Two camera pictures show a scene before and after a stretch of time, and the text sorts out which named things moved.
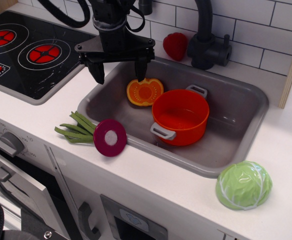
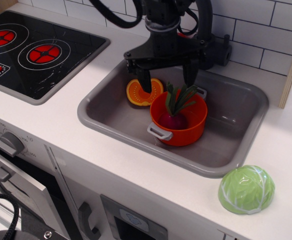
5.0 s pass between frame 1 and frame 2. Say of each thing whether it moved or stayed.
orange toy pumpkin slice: stayed
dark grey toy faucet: stayed
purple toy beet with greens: moved
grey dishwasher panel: stayed
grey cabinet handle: stayed
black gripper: moved
